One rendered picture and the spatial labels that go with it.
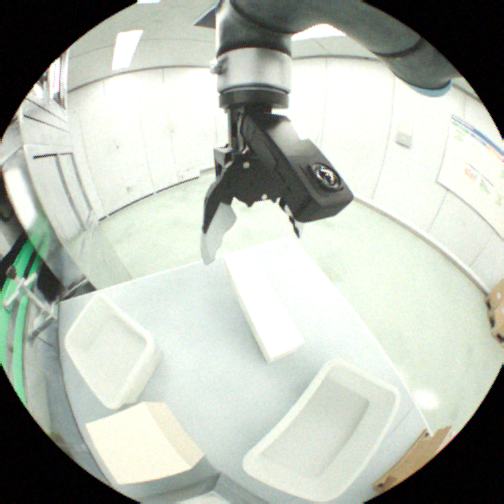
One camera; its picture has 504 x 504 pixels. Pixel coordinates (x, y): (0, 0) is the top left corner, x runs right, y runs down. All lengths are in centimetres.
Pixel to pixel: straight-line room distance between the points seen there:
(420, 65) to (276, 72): 13
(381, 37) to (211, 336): 45
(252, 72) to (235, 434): 45
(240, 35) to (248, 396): 45
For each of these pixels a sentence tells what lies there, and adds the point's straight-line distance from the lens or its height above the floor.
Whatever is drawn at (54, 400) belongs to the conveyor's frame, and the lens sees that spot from 53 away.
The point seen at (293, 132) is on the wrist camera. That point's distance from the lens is 15.
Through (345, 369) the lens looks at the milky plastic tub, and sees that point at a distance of 30.
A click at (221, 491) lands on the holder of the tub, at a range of 32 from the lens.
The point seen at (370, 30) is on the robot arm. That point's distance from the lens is 16.
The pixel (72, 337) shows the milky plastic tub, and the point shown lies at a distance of 48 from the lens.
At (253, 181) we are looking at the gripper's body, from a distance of 17.
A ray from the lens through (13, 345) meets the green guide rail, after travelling 55.
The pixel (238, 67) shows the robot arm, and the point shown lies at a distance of 17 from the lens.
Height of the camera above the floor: 108
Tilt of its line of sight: 43 degrees down
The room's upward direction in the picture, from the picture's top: straight up
